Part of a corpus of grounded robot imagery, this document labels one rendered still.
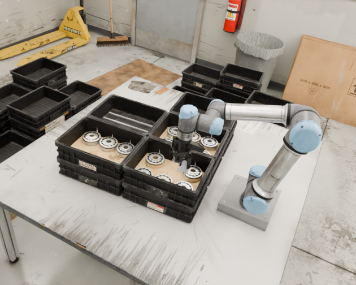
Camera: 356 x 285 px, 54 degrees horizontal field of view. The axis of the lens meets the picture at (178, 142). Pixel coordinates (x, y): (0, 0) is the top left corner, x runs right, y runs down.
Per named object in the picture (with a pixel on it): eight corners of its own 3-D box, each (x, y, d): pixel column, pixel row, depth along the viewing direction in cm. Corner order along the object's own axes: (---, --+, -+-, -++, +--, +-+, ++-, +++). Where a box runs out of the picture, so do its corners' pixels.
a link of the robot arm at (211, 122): (226, 111, 155) (202, 106, 157) (222, 124, 146) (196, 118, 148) (223, 126, 160) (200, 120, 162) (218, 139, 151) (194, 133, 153)
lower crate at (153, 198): (208, 189, 201) (212, 173, 194) (190, 226, 178) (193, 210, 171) (145, 166, 211) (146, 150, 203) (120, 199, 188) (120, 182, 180)
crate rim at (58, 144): (147, 138, 198) (147, 135, 197) (120, 169, 175) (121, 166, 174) (86, 118, 208) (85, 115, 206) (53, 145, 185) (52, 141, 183)
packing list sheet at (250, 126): (263, 120, 267) (263, 120, 267) (254, 135, 250) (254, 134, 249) (222, 107, 277) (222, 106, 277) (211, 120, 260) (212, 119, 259)
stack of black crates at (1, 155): (14, 151, 291) (9, 129, 278) (42, 165, 282) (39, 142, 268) (-28, 179, 262) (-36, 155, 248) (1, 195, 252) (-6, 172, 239)
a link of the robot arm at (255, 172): (269, 184, 185) (275, 164, 177) (267, 202, 174) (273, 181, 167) (247, 179, 187) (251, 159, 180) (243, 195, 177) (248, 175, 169)
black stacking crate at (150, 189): (211, 175, 194) (215, 159, 188) (192, 211, 172) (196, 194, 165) (146, 152, 204) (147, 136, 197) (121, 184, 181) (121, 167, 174)
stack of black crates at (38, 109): (49, 129, 321) (43, 85, 294) (76, 140, 312) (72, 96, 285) (14, 151, 292) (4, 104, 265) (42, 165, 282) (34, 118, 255)
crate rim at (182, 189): (214, 161, 189) (215, 158, 187) (196, 197, 166) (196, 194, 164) (147, 138, 198) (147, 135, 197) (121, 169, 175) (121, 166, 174)
